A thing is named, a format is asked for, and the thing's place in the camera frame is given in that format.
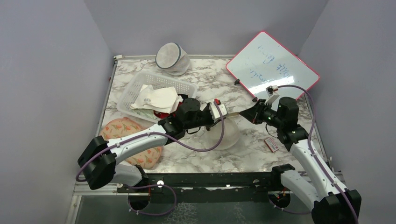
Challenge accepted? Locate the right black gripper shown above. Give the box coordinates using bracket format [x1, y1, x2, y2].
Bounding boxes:
[241, 98, 284, 128]

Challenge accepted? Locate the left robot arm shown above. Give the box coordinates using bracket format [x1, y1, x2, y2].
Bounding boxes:
[76, 98, 228, 192]

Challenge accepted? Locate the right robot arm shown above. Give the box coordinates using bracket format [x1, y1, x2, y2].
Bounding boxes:
[240, 97, 361, 224]

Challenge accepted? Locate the round mesh laundry bag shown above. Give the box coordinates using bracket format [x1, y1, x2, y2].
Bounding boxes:
[155, 42, 191, 76]

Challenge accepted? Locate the small red box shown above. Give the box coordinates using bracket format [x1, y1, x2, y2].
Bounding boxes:
[264, 137, 279, 153]

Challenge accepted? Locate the white cloth in basket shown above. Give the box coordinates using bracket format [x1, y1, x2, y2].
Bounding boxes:
[129, 84, 183, 114]

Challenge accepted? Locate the pink framed whiteboard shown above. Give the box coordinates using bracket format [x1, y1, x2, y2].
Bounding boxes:
[226, 31, 320, 99]

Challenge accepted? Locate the white plastic basket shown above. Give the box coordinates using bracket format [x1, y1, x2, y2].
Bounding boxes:
[116, 71, 198, 123]

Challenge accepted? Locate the floral orange cushion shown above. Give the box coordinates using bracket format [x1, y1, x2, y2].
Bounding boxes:
[99, 117, 163, 169]

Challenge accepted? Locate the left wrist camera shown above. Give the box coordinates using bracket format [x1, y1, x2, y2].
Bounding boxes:
[209, 102, 228, 121]

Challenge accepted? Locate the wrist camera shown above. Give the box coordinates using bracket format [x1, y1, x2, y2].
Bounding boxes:
[265, 85, 279, 105]
[209, 102, 228, 121]

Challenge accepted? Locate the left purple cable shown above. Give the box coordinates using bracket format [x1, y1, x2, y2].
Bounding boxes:
[75, 98, 226, 183]

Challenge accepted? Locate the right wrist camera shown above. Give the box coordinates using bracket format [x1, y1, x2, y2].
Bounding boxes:
[265, 85, 279, 105]

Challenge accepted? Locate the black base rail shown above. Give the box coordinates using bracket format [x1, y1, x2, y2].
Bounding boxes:
[113, 164, 294, 205]

